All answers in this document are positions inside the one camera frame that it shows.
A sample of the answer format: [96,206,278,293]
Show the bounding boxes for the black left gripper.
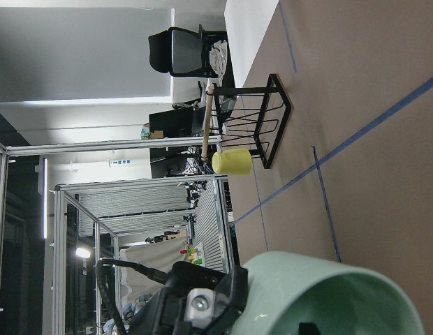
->
[131,261,248,334]

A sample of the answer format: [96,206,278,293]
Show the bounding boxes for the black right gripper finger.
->
[298,322,321,335]

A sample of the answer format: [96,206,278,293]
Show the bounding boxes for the green cup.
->
[231,251,425,334]

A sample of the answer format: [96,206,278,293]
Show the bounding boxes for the yellow cup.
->
[212,147,252,175]

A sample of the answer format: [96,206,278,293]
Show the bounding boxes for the black office chair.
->
[148,27,227,78]

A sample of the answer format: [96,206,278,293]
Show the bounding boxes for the black wire cup rack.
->
[200,73,294,169]

